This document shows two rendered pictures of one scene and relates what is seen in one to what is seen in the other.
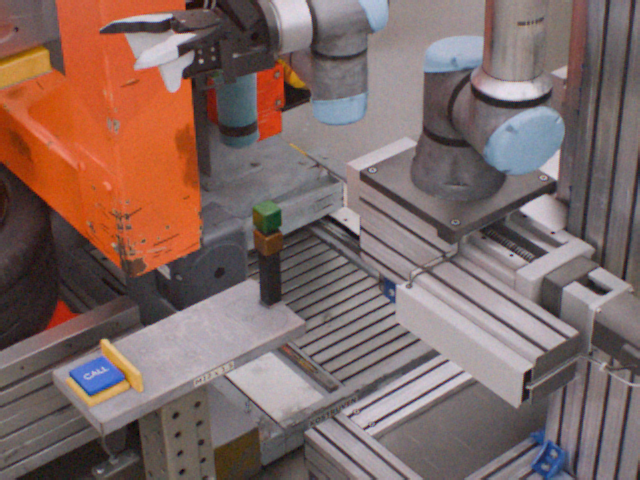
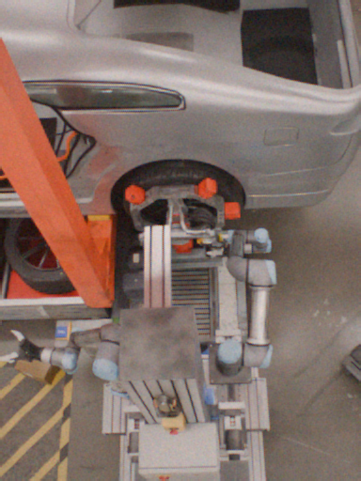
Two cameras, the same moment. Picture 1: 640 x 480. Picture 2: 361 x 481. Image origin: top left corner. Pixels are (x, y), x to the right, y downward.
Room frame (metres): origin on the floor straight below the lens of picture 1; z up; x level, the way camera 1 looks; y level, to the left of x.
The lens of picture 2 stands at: (1.41, -1.12, 3.93)
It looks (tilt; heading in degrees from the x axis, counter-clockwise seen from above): 63 degrees down; 45
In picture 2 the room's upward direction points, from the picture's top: 10 degrees counter-clockwise
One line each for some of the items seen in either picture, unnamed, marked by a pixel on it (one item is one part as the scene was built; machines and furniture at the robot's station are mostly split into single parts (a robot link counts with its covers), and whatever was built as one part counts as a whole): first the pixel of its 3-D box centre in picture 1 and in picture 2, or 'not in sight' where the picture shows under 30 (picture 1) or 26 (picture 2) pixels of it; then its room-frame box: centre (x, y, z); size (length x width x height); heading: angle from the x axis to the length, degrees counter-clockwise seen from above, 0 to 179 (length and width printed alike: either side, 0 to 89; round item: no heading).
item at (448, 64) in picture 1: (464, 83); not in sight; (1.79, -0.23, 0.98); 0.13 x 0.12 x 0.14; 23
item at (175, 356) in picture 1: (181, 352); (90, 333); (1.83, 0.24, 0.44); 0.43 x 0.17 x 0.03; 127
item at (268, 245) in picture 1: (268, 239); not in sight; (1.95, 0.08, 0.59); 0.04 x 0.04 x 0.04; 37
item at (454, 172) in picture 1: (459, 147); not in sight; (1.79, -0.23, 0.87); 0.15 x 0.15 x 0.10
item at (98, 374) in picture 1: (96, 377); (61, 332); (1.73, 0.37, 0.47); 0.07 x 0.07 x 0.02; 37
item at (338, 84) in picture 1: (334, 74); (69, 361); (1.58, -0.03, 1.12); 0.11 x 0.08 x 0.11; 23
